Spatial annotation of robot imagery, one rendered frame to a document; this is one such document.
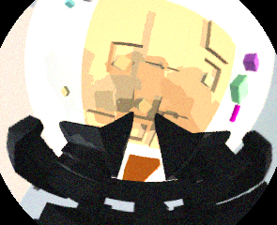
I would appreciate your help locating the green block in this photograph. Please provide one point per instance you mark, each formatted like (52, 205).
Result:
(239, 88)

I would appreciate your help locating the magenta rectangular block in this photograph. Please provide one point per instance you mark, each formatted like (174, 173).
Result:
(234, 114)

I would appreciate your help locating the teal block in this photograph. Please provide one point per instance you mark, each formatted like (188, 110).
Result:
(69, 3)

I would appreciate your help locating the purple cube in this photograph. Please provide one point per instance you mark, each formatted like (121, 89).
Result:
(251, 62)

